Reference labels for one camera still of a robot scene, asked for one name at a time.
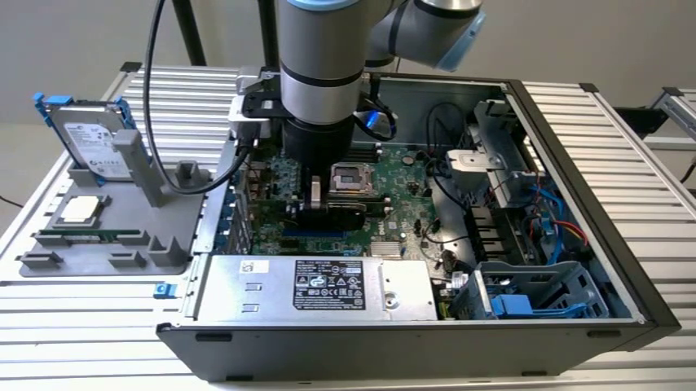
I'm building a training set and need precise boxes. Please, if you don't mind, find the silver finned heatsink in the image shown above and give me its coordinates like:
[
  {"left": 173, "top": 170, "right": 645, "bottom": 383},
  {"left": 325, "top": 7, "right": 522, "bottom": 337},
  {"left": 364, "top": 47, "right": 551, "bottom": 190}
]
[{"left": 372, "top": 240, "right": 407, "bottom": 257}]

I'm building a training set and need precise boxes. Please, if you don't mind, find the blue plastic carrier handle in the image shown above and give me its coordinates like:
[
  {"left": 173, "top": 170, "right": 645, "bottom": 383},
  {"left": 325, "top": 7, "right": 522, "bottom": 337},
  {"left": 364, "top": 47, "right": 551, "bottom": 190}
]
[{"left": 491, "top": 293, "right": 536, "bottom": 318}]

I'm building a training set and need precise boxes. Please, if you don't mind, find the red wire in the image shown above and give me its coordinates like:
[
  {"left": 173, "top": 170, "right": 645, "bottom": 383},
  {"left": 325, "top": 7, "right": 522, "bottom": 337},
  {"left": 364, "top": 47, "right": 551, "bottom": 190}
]
[{"left": 543, "top": 217, "right": 592, "bottom": 246}]

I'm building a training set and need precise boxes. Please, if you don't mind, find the thick black camera cable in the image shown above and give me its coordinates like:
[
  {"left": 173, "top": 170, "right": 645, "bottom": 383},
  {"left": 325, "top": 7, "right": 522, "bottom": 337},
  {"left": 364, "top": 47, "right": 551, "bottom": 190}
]
[{"left": 142, "top": 0, "right": 257, "bottom": 196}]

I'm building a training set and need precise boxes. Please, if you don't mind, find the grey plastic parts rack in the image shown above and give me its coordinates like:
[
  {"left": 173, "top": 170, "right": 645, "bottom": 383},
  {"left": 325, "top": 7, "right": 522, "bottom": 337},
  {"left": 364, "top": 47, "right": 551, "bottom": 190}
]
[{"left": 18, "top": 130, "right": 212, "bottom": 279}]

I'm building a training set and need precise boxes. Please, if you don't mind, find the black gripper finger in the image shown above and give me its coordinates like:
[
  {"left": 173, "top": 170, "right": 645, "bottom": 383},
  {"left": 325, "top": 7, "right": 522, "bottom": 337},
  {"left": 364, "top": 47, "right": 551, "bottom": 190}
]
[{"left": 301, "top": 165, "right": 332, "bottom": 213}]

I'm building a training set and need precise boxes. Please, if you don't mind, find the blue wire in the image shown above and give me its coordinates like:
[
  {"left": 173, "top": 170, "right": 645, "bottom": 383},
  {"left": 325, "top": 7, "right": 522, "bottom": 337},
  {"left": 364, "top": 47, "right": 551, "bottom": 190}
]
[{"left": 527, "top": 182, "right": 571, "bottom": 264}]

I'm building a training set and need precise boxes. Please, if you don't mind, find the green motherboard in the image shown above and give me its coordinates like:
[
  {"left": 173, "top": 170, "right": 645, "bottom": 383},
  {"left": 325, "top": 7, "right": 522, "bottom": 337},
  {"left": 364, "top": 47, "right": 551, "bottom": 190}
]
[{"left": 248, "top": 138, "right": 454, "bottom": 278}]

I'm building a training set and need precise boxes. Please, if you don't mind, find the silver CPU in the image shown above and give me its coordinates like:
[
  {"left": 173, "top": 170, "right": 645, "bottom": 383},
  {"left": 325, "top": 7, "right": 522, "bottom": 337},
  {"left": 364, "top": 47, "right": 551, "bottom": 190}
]
[{"left": 58, "top": 195, "right": 105, "bottom": 224}]

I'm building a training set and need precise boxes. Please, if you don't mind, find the black stand pole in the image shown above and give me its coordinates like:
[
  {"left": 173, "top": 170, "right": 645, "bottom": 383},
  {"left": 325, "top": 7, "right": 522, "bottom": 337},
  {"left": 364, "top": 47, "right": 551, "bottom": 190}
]
[
  {"left": 173, "top": 0, "right": 209, "bottom": 66},
  {"left": 258, "top": 0, "right": 283, "bottom": 68}
]

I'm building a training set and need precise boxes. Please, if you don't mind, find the silver power supply unit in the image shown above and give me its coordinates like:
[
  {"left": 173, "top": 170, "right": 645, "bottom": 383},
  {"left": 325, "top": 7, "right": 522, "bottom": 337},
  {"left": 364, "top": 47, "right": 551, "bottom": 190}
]
[{"left": 193, "top": 254, "right": 441, "bottom": 323}]

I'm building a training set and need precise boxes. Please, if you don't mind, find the long black arched cable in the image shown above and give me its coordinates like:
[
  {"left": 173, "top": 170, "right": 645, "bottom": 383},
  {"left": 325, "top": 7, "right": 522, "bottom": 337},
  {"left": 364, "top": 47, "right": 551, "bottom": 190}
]
[{"left": 425, "top": 101, "right": 470, "bottom": 180}]

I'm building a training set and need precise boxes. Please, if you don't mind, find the black open PC case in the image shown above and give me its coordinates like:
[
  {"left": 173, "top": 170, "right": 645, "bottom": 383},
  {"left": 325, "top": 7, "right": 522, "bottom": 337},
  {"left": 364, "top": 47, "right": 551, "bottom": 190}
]
[{"left": 156, "top": 67, "right": 685, "bottom": 384}]

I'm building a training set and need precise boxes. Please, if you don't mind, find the black table connector bracket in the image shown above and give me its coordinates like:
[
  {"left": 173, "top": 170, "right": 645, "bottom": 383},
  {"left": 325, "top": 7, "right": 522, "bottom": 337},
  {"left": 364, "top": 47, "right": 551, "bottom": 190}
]
[{"left": 614, "top": 106, "right": 671, "bottom": 135}]

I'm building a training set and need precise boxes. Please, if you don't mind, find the silver metal drive cage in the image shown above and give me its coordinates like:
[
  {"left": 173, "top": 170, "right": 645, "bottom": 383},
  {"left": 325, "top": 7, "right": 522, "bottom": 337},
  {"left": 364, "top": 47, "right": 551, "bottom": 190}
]
[{"left": 445, "top": 99, "right": 546, "bottom": 209}]

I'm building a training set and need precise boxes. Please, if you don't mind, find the hard disk in blue carrier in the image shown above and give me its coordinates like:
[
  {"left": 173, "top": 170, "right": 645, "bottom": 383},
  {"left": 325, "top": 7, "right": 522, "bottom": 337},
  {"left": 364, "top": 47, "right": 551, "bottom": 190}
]
[{"left": 33, "top": 92, "right": 138, "bottom": 188}]

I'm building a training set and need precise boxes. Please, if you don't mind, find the grey-blue plastic disk bay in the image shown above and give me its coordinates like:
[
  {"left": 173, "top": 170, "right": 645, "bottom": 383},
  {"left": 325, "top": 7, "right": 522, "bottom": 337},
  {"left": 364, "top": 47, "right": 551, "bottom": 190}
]
[{"left": 450, "top": 260, "right": 610, "bottom": 322}]

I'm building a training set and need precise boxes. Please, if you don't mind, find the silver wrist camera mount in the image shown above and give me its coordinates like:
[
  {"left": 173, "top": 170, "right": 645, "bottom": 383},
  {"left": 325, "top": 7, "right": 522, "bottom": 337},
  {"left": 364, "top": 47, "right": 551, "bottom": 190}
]
[{"left": 226, "top": 64, "right": 288, "bottom": 139}]

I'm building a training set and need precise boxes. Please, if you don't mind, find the CPU socket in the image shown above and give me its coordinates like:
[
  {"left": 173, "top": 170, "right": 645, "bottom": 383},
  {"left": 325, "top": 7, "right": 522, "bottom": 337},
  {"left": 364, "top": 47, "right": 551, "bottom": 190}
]
[{"left": 329, "top": 161, "right": 379, "bottom": 193}]

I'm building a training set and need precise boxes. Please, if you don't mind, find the black Nvidia graphics card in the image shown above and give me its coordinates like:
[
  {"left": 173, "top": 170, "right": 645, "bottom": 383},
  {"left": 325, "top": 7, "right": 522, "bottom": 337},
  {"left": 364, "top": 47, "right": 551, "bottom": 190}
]
[{"left": 272, "top": 200, "right": 367, "bottom": 232}]

